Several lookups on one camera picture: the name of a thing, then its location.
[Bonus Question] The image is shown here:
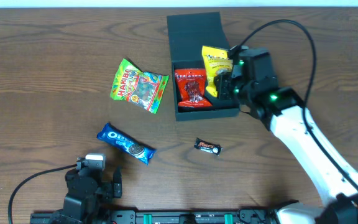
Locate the yellow snack packet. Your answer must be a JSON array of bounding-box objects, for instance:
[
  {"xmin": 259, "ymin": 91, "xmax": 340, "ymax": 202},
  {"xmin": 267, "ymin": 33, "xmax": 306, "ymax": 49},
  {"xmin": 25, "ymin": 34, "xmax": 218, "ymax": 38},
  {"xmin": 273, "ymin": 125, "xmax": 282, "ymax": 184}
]
[{"xmin": 201, "ymin": 45, "xmax": 233, "ymax": 98}]

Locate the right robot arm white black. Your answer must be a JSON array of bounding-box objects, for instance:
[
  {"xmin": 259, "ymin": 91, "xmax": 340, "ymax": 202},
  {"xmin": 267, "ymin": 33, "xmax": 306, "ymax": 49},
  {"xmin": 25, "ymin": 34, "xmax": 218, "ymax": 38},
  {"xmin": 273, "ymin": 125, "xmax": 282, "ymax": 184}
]
[{"xmin": 214, "ymin": 63, "xmax": 358, "ymax": 223}]

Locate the red snack packet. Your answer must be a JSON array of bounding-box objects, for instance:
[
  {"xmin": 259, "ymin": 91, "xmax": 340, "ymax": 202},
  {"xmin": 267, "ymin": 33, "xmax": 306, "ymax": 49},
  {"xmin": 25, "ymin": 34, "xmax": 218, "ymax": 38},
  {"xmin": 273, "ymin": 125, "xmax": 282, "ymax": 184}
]
[{"xmin": 175, "ymin": 68, "xmax": 212, "ymax": 108}]

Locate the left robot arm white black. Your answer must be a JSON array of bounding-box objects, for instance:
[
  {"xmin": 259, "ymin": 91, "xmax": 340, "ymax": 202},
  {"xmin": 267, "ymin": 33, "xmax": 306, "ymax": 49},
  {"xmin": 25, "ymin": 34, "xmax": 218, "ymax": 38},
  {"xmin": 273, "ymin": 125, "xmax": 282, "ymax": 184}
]
[{"xmin": 49, "ymin": 167, "xmax": 122, "ymax": 224}]

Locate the blue Oreo cookie pack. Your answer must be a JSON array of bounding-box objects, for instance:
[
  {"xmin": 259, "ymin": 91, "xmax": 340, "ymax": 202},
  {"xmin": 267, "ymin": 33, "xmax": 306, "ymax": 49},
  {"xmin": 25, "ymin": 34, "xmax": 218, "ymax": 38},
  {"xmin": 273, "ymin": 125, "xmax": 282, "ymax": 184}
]
[{"xmin": 96, "ymin": 123, "xmax": 156, "ymax": 165}]

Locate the black open gift box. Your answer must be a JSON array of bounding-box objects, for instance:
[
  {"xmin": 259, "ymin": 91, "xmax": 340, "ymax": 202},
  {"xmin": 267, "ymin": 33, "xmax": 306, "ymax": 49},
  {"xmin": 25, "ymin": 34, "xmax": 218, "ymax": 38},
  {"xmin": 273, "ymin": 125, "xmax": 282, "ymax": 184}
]
[{"xmin": 167, "ymin": 12, "xmax": 239, "ymax": 121}]

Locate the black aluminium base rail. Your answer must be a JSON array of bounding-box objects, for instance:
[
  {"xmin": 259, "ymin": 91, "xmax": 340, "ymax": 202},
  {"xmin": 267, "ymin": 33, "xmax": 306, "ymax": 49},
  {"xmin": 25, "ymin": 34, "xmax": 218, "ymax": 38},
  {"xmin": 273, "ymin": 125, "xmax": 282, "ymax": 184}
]
[{"xmin": 29, "ymin": 208, "xmax": 279, "ymax": 224}]

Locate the green Haribo gummy bag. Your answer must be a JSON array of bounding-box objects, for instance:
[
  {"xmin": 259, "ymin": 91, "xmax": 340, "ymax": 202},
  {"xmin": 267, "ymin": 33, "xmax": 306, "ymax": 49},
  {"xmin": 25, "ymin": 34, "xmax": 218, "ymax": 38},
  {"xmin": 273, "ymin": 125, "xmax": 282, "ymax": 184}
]
[{"xmin": 110, "ymin": 59, "xmax": 169, "ymax": 114}]

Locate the black Mars mini bar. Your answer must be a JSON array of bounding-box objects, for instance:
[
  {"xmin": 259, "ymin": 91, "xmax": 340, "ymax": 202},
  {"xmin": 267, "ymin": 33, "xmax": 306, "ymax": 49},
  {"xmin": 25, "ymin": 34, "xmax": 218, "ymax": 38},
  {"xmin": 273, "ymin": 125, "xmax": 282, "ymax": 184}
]
[{"xmin": 194, "ymin": 138, "xmax": 223, "ymax": 156}]

